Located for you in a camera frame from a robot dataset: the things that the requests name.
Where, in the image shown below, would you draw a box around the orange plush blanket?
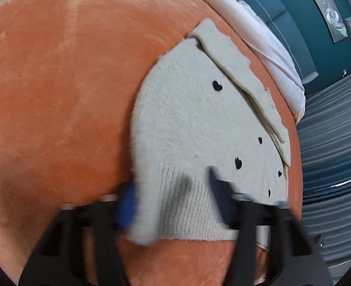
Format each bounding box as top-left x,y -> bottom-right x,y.
0,0 -> 304,286

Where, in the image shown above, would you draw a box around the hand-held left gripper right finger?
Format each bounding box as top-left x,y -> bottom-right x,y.
207,167 -> 334,286

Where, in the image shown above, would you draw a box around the white duvet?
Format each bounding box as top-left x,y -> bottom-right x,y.
177,0 -> 307,124

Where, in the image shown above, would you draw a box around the grey pleated curtain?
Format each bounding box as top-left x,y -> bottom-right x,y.
295,68 -> 351,271

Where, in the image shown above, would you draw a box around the teal padded headboard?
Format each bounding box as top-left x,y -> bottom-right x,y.
236,0 -> 318,88

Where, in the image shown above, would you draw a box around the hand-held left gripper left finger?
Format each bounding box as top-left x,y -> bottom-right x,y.
19,182 -> 140,286

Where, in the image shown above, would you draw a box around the silver wall picture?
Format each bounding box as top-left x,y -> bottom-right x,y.
298,0 -> 350,44

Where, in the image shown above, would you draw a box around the cream knit sweater black hearts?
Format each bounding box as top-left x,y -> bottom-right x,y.
127,18 -> 292,246

